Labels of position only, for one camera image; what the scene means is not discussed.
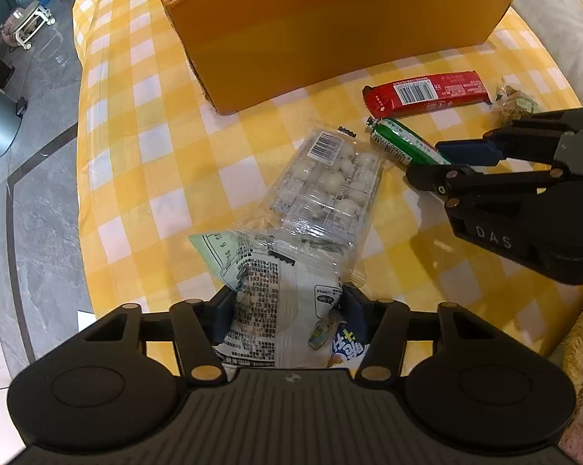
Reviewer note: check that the yellow checkered tablecloth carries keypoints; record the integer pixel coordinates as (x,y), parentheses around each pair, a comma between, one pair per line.
(156,163)

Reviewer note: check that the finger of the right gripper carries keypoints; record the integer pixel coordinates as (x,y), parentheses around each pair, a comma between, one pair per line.
(552,138)
(450,181)

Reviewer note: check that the red barcode snack bar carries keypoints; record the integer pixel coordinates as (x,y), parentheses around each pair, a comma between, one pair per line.
(424,94)

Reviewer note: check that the orange cardboard box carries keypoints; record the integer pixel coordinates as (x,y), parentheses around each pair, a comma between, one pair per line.
(245,52)

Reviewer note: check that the white rolling stool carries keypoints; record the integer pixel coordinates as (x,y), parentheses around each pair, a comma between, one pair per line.
(24,23)

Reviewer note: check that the clear tray white balls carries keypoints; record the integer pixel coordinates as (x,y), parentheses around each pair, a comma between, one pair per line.
(320,206)

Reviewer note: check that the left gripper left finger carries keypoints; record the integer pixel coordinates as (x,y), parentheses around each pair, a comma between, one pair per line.
(193,327)

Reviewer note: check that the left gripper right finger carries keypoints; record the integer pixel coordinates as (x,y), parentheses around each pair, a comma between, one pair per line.
(386,327)

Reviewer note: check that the white printed snack bag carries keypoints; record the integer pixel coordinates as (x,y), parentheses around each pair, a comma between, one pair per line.
(287,290)

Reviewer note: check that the clear nut snack bag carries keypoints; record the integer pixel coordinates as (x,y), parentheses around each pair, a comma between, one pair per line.
(514,104)

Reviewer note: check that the green snack stick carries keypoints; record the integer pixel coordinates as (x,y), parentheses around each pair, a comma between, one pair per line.
(402,144)

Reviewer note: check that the grey sofa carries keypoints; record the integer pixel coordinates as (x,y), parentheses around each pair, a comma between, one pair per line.
(558,24)

